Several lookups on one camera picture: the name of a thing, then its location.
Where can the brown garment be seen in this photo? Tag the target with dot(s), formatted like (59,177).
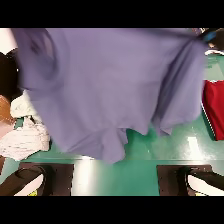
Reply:
(4,111)

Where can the white striped garment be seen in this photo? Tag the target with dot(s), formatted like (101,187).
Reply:
(23,141)

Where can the red garment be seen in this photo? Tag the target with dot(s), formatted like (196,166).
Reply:
(216,110)

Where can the purple T-shirt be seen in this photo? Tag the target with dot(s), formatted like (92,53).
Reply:
(100,86)

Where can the black garment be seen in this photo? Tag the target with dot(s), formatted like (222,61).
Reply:
(7,76)

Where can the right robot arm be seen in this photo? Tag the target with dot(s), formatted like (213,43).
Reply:
(206,186)

